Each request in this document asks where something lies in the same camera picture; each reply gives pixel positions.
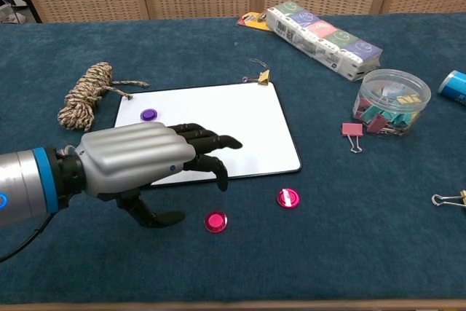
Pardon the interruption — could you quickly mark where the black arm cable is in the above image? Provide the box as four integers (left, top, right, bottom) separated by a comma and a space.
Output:
0, 212, 55, 263

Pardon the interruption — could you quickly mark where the braided rope bundle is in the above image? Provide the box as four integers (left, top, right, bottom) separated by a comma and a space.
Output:
57, 62, 151, 133

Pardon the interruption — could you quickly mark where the yellow blister pack card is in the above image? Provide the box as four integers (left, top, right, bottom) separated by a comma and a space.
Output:
236, 12, 274, 32

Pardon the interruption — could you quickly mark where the dark blue table mat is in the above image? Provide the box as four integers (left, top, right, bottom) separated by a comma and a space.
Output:
0, 12, 466, 307

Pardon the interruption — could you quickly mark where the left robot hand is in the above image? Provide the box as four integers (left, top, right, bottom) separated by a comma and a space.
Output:
74, 121, 244, 230

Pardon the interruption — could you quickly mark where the purple round magnet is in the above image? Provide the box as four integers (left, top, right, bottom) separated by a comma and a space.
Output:
140, 108, 160, 123

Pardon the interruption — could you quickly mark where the blue cylindrical tube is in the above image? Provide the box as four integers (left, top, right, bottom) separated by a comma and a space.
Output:
438, 69, 466, 108

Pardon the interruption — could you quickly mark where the small yellow binder clip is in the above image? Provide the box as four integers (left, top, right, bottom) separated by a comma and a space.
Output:
242, 69, 271, 87

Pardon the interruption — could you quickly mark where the clear jar of binder clips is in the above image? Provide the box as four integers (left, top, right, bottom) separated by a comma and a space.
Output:
351, 68, 433, 136

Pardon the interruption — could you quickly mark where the red round magnet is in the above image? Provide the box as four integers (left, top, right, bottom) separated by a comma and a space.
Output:
276, 187, 301, 210
203, 210, 229, 234

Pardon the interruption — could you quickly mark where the white magnetic board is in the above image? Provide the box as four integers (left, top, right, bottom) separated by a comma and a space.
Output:
114, 81, 303, 188

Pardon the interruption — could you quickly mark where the large yellow binder clip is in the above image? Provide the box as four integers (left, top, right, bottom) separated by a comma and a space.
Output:
431, 189, 466, 213

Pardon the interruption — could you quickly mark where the multicolour tissue pack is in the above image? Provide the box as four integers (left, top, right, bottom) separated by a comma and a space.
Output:
264, 0, 384, 82

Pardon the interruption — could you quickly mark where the pink binder clip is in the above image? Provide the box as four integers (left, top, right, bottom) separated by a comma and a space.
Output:
341, 122, 364, 154

